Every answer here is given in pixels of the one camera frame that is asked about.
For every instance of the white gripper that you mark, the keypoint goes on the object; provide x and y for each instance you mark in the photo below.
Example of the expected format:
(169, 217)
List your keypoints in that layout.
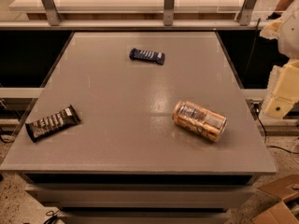
(291, 34)

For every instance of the orange soda can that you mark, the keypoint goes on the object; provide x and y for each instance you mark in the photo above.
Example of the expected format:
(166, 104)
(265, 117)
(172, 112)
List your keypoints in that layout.
(199, 120)

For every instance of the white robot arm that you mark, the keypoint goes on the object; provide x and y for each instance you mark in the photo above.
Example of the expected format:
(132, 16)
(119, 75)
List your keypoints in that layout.
(285, 30)

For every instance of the blue rxbar blueberry bar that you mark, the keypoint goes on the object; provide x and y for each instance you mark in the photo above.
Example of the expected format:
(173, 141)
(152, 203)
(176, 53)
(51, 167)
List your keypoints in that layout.
(147, 56)

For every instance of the black rxbar chocolate bar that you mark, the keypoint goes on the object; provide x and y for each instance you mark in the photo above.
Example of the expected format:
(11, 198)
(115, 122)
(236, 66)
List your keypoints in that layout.
(42, 128)

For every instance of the cardboard box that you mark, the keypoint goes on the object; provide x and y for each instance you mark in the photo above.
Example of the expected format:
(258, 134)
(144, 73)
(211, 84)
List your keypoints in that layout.
(286, 210)

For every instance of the grey table drawer unit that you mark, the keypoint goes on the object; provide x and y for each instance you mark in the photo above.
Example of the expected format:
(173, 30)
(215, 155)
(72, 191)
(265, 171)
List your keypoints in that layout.
(141, 198)

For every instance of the metal railing frame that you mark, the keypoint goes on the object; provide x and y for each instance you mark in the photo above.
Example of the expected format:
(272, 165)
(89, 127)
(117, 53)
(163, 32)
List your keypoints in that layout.
(135, 14)

